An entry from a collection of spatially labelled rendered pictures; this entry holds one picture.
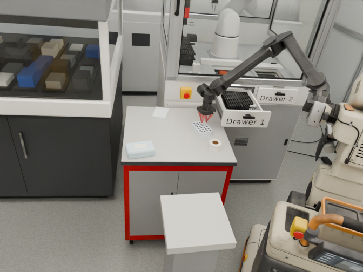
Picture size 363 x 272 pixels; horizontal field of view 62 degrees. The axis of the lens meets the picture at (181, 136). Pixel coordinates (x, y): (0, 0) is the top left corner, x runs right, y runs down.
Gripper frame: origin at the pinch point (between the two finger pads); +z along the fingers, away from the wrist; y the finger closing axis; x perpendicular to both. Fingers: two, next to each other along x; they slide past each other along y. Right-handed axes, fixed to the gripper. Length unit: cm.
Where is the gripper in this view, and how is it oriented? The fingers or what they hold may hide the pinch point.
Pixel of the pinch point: (203, 121)
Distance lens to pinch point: 184.9
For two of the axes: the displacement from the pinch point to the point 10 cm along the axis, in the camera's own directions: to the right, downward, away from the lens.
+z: -1.1, 8.1, 5.8
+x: 4.2, 5.6, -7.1
